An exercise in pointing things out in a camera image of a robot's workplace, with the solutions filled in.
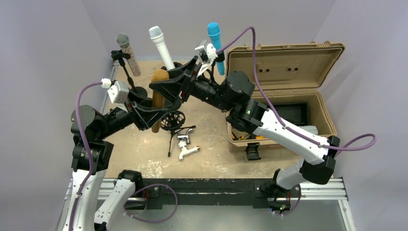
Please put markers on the gold microphone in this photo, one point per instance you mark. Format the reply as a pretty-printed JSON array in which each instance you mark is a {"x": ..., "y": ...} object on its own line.
[{"x": 157, "y": 100}]

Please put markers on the black tray in case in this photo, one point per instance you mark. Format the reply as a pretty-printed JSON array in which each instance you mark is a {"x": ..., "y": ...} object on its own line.
[{"x": 295, "y": 113}]

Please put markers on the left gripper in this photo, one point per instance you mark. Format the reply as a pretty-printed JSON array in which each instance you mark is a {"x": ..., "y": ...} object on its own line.
[{"x": 141, "y": 116}]

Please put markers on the tan plastic case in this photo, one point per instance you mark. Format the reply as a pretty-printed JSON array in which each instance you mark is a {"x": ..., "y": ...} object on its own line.
[{"x": 291, "y": 74}]

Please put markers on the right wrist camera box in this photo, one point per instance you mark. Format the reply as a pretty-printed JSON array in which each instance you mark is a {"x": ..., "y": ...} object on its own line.
[{"x": 207, "y": 54}]

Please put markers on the black tripod shock mount stand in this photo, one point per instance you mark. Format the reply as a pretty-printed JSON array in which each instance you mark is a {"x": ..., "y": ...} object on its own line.
[{"x": 173, "y": 122}]

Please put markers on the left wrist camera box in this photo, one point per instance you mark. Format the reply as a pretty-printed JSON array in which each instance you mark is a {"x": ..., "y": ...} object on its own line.
[{"x": 118, "y": 92}]

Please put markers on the black stand with clip right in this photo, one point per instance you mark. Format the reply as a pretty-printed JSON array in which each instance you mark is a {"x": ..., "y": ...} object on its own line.
[{"x": 210, "y": 57}]

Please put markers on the grey block in case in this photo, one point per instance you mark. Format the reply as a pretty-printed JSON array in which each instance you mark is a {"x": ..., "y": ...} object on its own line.
[{"x": 311, "y": 129}]

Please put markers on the glitter silver microphone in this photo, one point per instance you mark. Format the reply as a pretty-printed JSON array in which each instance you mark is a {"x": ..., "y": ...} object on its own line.
[{"x": 123, "y": 41}]

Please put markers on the white microphone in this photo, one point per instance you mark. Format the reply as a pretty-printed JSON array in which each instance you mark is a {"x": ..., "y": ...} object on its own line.
[{"x": 157, "y": 37}]

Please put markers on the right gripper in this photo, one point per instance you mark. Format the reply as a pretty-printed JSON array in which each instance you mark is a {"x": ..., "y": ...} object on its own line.
[{"x": 172, "y": 88}]

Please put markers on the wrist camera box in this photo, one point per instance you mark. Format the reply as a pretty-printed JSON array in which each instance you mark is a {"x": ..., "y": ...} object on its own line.
[
  {"x": 118, "y": 92},
  {"x": 207, "y": 54}
]

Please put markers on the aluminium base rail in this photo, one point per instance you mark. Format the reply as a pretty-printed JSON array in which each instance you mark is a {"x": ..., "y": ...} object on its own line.
[{"x": 237, "y": 204}]

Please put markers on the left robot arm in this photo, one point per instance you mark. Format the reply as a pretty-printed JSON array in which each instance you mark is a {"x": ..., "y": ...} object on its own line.
[{"x": 91, "y": 157}]

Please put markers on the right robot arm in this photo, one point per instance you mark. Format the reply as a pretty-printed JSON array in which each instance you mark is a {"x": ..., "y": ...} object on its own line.
[{"x": 234, "y": 96}]

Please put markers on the black stand with clip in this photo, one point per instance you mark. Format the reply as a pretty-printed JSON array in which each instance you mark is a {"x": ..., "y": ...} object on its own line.
[
  {"x": 135, "y": 93},
  {"x": 210, "y": 57}
]

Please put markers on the white chrome faucet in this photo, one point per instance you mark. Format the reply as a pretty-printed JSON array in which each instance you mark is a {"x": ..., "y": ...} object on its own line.
[{"x": 183, "y": 142}]

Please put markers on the black stand with clip left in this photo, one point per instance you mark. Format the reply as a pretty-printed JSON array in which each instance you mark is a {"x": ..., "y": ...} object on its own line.
[{"x": 135, "y": 93}]

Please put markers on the blue microphone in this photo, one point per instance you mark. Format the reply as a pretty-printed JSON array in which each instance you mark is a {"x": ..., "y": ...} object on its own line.
[{"x": 214, "y": 33}]

